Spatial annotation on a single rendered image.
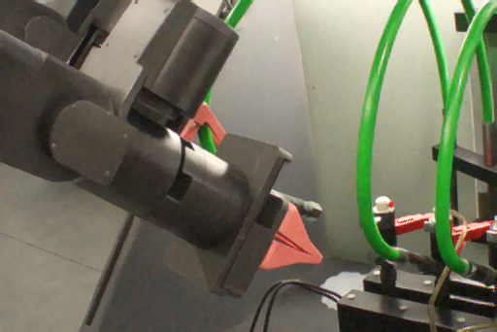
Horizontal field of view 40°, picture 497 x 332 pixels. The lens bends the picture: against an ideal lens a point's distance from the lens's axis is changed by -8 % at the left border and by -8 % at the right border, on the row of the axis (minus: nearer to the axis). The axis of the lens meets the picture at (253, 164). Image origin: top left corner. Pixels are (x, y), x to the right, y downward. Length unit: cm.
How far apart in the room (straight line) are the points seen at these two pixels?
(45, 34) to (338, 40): 58
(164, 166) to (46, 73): 11
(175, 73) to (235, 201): 9
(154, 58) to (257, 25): 73
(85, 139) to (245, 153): 15
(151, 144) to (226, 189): 6
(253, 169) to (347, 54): 71
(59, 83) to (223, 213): 15
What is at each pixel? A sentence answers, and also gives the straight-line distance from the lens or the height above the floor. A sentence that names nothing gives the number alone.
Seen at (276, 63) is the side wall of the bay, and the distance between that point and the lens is 117.
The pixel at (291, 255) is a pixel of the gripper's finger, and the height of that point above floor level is 123.
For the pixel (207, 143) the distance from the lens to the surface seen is 76.
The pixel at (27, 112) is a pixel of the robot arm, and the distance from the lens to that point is 35.
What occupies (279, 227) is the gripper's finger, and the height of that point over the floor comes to 126.
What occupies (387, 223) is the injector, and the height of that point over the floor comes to 108.
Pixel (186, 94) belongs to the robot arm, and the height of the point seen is 136.
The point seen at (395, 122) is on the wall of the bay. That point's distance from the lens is 115.
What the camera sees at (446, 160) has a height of 123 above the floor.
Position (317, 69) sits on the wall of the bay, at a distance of 121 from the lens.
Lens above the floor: 145
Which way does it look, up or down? 19 degrees down
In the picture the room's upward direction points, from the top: 10 degrees counter-clockwise
